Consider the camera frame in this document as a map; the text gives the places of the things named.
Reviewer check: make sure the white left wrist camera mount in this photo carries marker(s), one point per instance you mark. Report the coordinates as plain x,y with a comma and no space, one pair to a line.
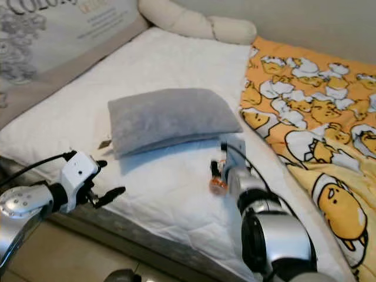
79,170

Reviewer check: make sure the printed grey headboard cushion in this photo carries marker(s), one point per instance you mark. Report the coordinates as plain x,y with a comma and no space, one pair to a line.
59,35

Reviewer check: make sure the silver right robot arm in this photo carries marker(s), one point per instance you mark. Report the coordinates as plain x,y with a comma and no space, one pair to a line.
276,235

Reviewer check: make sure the beige bolster pillow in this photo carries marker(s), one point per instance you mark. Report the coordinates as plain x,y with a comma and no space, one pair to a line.
188,23

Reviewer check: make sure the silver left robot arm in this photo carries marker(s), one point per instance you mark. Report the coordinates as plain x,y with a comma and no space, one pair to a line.
23,205

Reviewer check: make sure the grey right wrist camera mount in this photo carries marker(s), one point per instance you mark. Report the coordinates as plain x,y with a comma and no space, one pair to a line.
235,153

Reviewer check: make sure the white quilted mattress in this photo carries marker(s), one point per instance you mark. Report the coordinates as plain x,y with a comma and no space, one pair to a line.
153,64

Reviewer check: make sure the grey plush pillow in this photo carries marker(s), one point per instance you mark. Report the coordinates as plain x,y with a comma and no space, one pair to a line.
170,117

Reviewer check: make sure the grey robot leg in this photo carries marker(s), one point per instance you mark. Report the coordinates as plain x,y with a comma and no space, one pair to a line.
122,276

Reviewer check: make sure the yellow egg print quilt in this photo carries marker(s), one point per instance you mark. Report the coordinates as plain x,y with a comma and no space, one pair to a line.
299,88

